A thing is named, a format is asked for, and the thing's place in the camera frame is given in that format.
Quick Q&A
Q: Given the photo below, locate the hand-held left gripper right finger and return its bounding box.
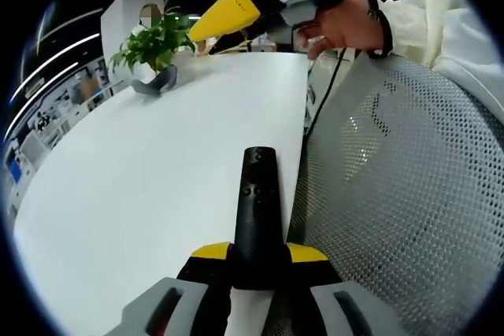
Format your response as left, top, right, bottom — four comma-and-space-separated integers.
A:
285, 241, 406, 336

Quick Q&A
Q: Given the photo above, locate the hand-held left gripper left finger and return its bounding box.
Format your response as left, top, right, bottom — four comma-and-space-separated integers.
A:
100, 241, 234, 336

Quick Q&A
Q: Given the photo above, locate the black remote control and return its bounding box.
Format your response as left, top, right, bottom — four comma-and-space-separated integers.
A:
231, 146, 287, 294

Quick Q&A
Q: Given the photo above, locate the person's right hand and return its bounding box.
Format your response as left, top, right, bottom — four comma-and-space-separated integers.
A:
296, 0, 384, 61

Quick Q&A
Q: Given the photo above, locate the green leafy plant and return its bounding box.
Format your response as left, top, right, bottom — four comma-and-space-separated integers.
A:
109, 6, 198, 76

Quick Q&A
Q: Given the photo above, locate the black wristband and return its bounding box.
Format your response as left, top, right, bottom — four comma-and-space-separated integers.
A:
366, 0, 395, 60

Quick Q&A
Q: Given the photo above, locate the black grey headset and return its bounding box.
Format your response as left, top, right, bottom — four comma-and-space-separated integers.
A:
130, 65, 179, 95

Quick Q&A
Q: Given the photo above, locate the grey mesh chair back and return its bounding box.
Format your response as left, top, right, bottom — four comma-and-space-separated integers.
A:
287, 54, 504, 336

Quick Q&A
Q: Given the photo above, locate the ceiling light strip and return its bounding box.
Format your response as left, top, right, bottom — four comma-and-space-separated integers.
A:
19, 32, 101, 82
9, 62, 80, 102

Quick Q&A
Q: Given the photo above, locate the person's cream jacket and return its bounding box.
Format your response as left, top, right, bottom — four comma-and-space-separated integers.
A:
401, 0, 504, 94

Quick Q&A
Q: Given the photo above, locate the blue box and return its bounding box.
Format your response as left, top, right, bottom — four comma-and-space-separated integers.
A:
6, 153, 24, 184

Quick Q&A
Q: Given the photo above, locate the black cable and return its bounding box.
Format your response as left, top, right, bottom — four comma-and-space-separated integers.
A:
305, 47, 350, 138

